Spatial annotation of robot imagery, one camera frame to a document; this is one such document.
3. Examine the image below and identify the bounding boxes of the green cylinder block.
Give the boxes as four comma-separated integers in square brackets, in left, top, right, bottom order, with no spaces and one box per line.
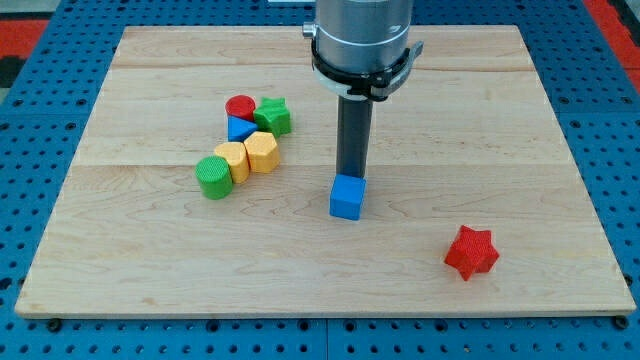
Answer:
[195,155,233,200]

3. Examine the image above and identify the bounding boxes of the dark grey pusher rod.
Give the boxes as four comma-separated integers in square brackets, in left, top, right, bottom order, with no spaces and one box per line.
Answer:
[336,97,373,178]

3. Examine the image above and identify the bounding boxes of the green star block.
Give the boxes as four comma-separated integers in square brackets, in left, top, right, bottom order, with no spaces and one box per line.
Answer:
[253,97,292,138]

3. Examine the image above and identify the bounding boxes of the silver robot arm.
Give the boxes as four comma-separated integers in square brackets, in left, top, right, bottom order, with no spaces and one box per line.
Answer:
[302,0,423,102]

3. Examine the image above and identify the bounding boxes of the blue cube block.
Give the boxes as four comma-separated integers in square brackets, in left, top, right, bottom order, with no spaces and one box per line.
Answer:
[329,174,366,220]

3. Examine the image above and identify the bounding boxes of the yellow hexagon block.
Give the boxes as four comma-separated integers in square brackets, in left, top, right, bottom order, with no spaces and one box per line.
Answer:
[244,131,280,173]

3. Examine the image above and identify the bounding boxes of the blue triangle block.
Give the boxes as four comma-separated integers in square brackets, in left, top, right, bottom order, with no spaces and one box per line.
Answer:
[227,116,258,142]

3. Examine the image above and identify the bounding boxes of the red star block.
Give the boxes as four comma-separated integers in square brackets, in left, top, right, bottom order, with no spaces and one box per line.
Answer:
[444,225,500,281]

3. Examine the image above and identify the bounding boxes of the red cylinder block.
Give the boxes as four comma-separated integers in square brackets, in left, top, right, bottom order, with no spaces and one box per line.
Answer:
[225,94,256,122]

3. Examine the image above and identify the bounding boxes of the yellow heart block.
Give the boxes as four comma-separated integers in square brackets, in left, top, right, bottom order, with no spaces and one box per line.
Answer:
[214,142,250,184]

